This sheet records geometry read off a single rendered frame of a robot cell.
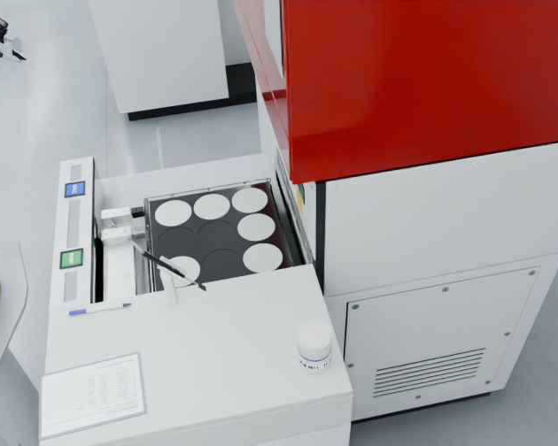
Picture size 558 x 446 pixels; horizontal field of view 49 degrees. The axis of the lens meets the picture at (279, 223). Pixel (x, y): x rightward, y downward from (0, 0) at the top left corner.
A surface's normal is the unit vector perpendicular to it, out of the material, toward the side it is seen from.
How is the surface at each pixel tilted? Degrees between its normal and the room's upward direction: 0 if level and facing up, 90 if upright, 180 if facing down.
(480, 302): 90
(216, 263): 0
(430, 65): 90
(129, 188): 0
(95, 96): 0
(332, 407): 90
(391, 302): 90
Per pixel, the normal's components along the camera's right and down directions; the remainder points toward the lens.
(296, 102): 0.19, 0.70
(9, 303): -0.04, -0.69
